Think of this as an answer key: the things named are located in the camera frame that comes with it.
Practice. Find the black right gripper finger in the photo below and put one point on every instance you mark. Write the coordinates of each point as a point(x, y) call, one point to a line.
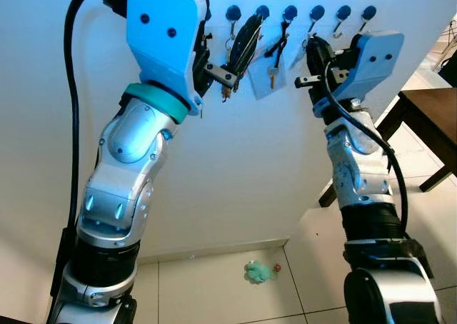
point(318, 53)

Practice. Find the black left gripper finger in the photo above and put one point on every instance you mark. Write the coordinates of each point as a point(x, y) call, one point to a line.
point(246, 49)

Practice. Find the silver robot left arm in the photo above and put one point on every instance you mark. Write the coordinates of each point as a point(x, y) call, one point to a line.
point(118, 188)

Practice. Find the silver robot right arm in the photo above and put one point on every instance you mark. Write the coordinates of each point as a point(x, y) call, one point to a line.
point(357, 174)

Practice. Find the white card holder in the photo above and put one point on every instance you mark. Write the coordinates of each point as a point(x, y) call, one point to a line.
point(280, 71)

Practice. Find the brown wooden table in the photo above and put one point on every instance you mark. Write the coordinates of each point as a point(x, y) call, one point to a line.
point(435, 117)

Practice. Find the teal plush toy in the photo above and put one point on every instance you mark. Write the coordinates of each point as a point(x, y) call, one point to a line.
point(258, 272)

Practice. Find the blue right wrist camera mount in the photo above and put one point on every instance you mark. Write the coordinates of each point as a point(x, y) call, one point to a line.
point(371, 60)

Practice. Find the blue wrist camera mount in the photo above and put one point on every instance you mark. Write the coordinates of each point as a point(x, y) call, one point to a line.
point(371, 60)
point(161, 31)

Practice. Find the dark blue wall hook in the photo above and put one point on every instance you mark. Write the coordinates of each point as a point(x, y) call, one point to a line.
point(289, 12)
point(317, 12)
point(262, 11)
point(233, 12)
point(369, 12)
point(343, 12)

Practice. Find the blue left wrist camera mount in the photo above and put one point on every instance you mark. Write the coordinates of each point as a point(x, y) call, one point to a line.
point(161, 31)

